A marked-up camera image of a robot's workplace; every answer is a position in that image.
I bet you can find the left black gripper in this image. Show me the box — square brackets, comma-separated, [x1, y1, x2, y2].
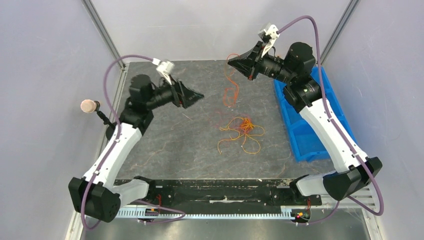
[146, 74, 204, 110]

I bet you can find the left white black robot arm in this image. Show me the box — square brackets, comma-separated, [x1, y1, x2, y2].
[68, 74, 205, 223]

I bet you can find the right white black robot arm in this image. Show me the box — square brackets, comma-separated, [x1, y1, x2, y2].
[227, 41, 383, 204]

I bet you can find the pink microphone on stand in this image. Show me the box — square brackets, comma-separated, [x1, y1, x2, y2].
[80, 99, 118, 141]

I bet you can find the blue plastic bin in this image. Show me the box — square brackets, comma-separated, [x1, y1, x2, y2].
[273, 67, 356, 162]

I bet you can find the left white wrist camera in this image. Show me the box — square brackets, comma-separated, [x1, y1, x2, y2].
[152, 58, 175, 85]

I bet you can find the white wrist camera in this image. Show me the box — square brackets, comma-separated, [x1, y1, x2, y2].
[258, 23, 280, 58]
[152, 58, 175, 85]

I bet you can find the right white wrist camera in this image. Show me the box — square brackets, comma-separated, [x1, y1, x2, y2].
[258, 23, 280, 58]

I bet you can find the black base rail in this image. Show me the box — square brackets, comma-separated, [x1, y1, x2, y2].
[143, 178, 322, 214]

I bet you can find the right aluminium corner post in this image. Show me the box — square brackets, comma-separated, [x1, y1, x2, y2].
[319, 0, 361, 65]

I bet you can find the aluminium corner post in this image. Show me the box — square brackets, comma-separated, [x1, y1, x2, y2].
[319, 0, 361, 65]
[81, 0, 121, 59]

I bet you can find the left aluminium corner post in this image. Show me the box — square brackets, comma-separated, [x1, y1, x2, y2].
[81, 0, 121, 59]

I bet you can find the white toothed cable duct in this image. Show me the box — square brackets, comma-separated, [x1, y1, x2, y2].
[115, 206, 295, 220]

